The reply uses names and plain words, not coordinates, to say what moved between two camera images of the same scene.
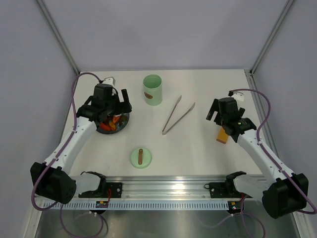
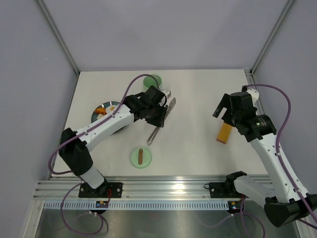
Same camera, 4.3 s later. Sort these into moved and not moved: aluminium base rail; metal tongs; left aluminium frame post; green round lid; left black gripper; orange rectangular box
Moved: left black gripper; metal tongs
Not moved: orange rectangular box; aluminium base rail; green round lid; left aluminium frame post
